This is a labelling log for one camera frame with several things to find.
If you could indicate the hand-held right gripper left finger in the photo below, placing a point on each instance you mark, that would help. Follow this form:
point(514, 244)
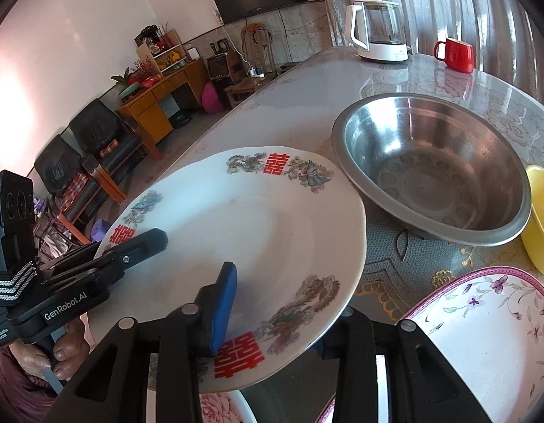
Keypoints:
point(223, 313)

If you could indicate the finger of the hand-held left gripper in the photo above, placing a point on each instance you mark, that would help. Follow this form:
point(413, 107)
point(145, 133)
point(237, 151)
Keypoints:
point(144, 244)
point(78, 257)

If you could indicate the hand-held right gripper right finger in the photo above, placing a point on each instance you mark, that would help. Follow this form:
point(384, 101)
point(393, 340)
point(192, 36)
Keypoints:
point(355, 348)

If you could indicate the white dragon phoenix print plate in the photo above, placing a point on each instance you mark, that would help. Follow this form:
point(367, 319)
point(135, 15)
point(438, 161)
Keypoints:
point(254, 238)

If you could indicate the white pink rose plate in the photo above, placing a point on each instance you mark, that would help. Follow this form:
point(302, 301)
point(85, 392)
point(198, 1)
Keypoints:
point(223, 409)

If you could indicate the stainless steel basin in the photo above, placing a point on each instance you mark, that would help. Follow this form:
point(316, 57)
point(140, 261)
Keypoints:
point(430, 163)

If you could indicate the yellow plastic bowl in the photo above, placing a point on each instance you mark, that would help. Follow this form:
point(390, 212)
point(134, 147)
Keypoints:
point(540, 220)

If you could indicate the person's left hand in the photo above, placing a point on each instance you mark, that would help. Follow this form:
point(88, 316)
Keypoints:
point(74, 352)

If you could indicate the purple plastic stool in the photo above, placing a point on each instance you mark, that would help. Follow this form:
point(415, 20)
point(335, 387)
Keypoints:
point(99, 230)

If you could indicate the black leather armchair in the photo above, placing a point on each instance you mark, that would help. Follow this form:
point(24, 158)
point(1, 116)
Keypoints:
point(60, 167)
point(100, 127)

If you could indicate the pink rimmed floral bowl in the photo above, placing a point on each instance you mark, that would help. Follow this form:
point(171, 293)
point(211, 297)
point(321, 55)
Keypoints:
point(483, 343)

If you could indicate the wooden desk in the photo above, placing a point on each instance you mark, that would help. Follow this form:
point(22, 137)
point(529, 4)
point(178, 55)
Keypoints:
point(144, 114)

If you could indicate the pink bag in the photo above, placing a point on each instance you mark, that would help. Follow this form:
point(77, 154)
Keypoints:
point(211, 99)

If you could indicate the green potted plant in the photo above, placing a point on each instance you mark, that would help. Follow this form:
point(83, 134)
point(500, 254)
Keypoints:
point(122, 79)

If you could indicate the low wooden table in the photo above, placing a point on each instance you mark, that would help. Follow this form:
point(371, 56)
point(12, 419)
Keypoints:
point(243, 90)

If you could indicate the small black monitor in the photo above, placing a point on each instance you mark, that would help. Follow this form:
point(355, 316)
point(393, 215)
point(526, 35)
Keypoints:
point(217, 68)

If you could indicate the wooden desktop shelf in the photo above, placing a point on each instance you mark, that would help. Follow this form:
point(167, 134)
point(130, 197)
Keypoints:
point(164, 50)

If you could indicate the white box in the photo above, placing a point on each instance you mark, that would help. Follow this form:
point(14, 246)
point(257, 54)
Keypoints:
point(193, 53)

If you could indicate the floral lace tablecloth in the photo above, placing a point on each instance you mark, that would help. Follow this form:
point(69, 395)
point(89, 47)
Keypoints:
point(298, 110)

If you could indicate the white power strip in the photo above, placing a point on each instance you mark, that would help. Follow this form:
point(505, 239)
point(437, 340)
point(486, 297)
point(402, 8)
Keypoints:
point(256, 72)

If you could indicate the wooden chair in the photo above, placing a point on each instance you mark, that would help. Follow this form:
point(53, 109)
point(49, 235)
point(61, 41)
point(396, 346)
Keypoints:
point(258, 48)

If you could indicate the white glass electric kettle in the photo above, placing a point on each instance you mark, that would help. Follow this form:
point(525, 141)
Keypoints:
point(377, 50)

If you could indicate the red mug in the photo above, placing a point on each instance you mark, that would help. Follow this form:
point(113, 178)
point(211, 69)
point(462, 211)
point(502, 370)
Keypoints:
point(459, 55)

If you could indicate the grey patterned curtain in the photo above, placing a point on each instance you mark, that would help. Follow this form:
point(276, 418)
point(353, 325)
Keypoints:
point(452, 0)

